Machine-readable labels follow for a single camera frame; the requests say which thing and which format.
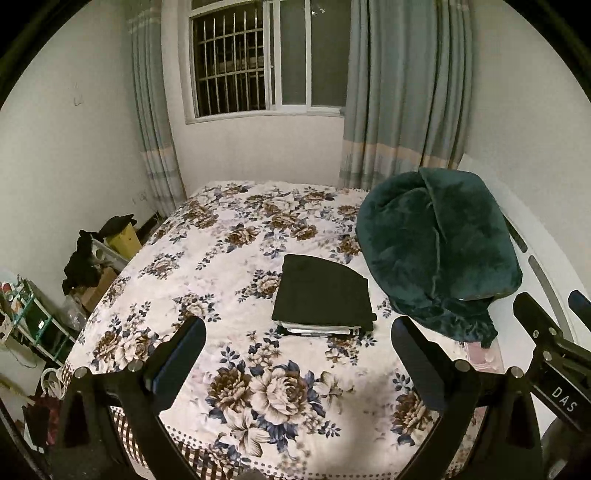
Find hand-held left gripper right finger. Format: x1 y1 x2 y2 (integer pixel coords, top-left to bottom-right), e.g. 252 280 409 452
391 316 551 480

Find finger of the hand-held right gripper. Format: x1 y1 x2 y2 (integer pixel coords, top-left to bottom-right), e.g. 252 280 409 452
512 292 591 366
568 289 591 320

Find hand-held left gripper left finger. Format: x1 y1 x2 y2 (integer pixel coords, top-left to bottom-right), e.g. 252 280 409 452
51 316 207 480

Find black white striped garment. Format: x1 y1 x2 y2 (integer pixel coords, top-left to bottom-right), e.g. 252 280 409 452
276 322 362 337

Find dark garment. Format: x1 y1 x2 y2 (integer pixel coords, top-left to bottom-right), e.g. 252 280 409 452
271 254 378 334

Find black clothes heap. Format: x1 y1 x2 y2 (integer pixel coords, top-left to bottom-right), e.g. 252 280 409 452
63 229 105 295

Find pink cloth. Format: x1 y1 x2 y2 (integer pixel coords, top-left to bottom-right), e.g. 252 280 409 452
464 340 505 373

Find white headboard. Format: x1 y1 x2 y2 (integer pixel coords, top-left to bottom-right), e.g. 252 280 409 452
457 154 591 335

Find floral bedspread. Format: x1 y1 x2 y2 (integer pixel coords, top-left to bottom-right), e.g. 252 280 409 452
62 180 506 480

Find dark green plush blanket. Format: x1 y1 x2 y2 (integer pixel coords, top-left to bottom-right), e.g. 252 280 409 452
355 167 524 349

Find cardboard box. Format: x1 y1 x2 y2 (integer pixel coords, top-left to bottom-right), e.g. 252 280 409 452
73 267 119 315

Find yellow box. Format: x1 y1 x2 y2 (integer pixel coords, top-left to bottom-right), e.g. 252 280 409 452
105 222 142 260

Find red bag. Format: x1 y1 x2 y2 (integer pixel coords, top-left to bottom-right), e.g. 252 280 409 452
22 394 62 446

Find small black cloth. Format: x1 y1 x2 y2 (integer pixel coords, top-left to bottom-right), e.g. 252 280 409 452
99 214 138 239

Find narrow grey blue curtain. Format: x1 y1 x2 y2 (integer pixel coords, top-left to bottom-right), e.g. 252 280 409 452
127 0 188 219

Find wide grey blue curtain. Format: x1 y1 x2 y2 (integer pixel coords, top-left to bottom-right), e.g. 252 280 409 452
338 0 475 191

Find metal window grille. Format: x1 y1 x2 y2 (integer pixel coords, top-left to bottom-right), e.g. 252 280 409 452
191 11 276 117

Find white framed window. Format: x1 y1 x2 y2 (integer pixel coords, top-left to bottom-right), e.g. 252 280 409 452
185 0 351 124

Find green frame storage rack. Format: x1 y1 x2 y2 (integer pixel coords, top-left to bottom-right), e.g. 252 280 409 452
0 276 78 366

